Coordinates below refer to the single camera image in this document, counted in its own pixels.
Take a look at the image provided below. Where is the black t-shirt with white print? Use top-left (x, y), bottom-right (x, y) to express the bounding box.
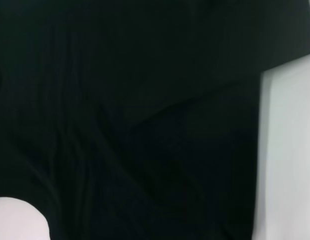
top-left (0, 0), bottom-right (310, 240)

